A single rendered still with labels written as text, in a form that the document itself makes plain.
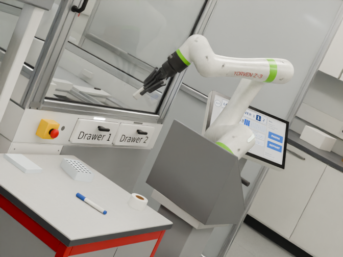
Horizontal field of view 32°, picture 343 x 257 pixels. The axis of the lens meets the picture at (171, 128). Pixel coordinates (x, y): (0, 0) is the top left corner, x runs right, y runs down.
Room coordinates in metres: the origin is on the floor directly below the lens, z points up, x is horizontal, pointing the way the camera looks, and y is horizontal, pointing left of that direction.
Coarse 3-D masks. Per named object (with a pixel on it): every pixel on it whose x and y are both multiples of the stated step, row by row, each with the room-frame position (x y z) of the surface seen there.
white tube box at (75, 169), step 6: (66, 162) 2.31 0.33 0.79; (72, 162) 2.34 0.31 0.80; (78, 162) 2.38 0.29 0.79; (66, 168) 2.30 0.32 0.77; (72, 168) 2.27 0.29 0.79; (78, 168) 2.29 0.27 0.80; (84, 168) 2.34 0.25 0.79; (72, 174) 2.26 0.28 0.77; (78, 174) 2.25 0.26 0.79; (84, 174) 2.27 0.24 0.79; (90, 174) 2.29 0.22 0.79; (78, 180) 2.26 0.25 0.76; (84, 180) 2.28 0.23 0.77; (90, 180) 2.30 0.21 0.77
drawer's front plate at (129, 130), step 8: (120, 128) 2.79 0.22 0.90; (128, 128) 2.84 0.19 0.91; (136, 128) 2.90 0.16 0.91; (144, 128) 2.96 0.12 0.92; (152, 128) 3.02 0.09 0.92; (120, 136) 2.81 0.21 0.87; (128, 136) 2.86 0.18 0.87; (136, 136) 2.92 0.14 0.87; (144, 136) 2.99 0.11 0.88; (120, 144) 2.83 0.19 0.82; (128, 144) 2.89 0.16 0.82; (136, 144) 2.95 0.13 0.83; (144, 144) 3.01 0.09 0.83
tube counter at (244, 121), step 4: (240, 120) 3.34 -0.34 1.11; (244, 120) 3.36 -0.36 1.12; (248, 120) 3.37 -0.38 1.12; (244, 124) 3.34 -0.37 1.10; (248, 124) 3.35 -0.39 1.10; (252, 124) 3.37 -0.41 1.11; (256, 124) 3.38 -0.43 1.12; (260, 124) 3.40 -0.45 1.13; (256, 128) 3.37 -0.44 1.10; (260, 128) 3.38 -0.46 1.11; (264, 128) 3.40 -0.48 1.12; (264, 132) 3.38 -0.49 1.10
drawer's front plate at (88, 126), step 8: (80, 120) 2.52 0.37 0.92; (88, 120) 2.56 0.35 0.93; (96, 120) 2.63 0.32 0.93; (80, 128) 2.53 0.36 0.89; (88, 128) 2.58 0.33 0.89; (96, 128) 2.63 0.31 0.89; (112, 128) 2.73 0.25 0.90; (72, 136) 2.52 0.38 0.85; (80, 136) 2.55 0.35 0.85; (104, 136) 2.70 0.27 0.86; (112, 136) 2.75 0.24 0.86
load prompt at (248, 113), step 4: (224, 100) 3.36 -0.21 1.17; (224, 104) 3.34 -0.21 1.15; (248, 112) 3.40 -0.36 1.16; (252, 112) 3.41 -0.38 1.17; (248, 116) 3.38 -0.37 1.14; (252, 116) 3.40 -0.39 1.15; (256, 116) 3.41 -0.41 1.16; (260, 116) 3.43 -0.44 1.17; (264, 116) 3.44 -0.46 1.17; (256, 120) 3.40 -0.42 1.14; (260, 120) 3.41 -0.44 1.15; (264, 120) 3.43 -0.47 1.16
